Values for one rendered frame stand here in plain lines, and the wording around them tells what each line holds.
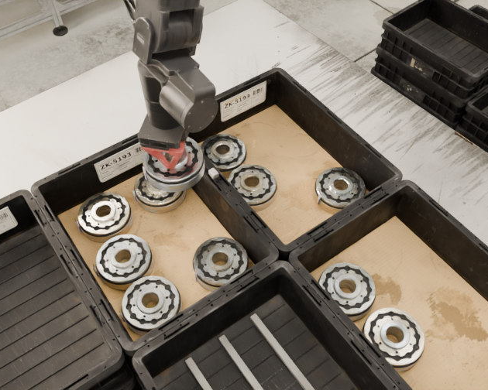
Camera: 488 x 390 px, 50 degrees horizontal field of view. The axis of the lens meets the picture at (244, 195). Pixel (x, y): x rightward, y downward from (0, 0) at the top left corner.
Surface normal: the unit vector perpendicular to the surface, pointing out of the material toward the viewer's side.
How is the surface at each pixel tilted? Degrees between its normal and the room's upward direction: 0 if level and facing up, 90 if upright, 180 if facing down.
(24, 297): 0
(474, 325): 0
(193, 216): 0
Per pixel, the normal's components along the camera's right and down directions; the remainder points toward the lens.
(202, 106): 0.63, 0.64
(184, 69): 0.29, -0.65
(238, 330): 0.00, -0.60
